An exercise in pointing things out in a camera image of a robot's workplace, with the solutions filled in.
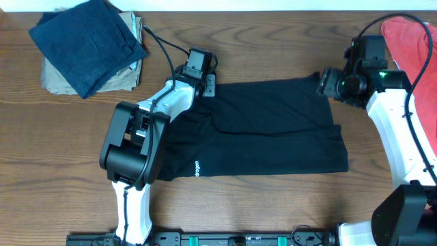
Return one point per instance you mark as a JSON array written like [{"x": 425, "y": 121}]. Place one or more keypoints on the folded khaki garment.
[{"x": 125, "y": 79}]

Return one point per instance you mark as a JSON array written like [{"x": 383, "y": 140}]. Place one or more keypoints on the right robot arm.
[{"x": 408, "y": 214}]

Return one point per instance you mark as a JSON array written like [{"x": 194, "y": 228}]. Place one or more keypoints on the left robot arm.
[{"x": 134, "y": 147}]

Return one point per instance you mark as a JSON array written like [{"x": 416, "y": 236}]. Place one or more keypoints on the black t-shirt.
[{"x": 257, "y": 128}]

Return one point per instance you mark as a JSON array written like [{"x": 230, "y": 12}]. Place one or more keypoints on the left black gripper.
[{"x": 211, "y": 91}]

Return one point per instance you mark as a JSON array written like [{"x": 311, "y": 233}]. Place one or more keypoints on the folded navy blue garment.
[{"x": 87, "y": 44}]

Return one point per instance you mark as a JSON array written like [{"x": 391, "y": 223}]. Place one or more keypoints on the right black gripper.
[{"x": 328, "y": 83}]

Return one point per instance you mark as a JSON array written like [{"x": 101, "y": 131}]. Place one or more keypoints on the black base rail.
[{"x": 304, "y": 237}]

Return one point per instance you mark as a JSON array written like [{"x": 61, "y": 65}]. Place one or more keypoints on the red t-shirt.
[{"x": 408, "y": 45}]

